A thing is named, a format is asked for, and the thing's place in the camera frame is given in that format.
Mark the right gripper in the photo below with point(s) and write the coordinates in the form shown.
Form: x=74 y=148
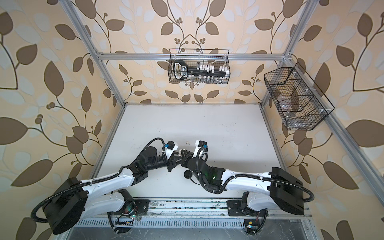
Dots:
x=186 y=161

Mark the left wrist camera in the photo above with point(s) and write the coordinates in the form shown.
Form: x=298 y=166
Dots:
x=170 y=148

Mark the black tool with white parts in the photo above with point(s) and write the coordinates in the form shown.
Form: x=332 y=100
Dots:
x=181 y=70

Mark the black wire basket back wall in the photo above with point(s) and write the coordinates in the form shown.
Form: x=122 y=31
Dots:
x=217 y=57

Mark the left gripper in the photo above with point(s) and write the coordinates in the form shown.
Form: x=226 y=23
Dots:
x=172 y=162

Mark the black wire basket right wall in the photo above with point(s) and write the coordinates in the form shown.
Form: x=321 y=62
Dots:
x=300 y=102

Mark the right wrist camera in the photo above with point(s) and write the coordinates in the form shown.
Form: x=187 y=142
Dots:
x=200 y=147

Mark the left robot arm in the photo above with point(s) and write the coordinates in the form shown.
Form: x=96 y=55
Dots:
x=76 y=200

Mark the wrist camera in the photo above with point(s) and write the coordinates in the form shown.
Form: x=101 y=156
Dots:
x=200 y=147
x=170 y=148

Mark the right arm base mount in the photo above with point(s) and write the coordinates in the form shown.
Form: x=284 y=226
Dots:
x=240 y=209

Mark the black round charging case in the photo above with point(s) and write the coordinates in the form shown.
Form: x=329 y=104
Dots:
x=188 y=174

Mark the black wire basket wall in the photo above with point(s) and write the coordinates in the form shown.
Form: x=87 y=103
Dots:
x=217 y=57
x=300 y=102

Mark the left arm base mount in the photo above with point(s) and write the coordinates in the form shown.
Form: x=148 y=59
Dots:
x=123 y=220

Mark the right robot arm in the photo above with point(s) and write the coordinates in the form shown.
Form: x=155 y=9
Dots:
x=276 y=188

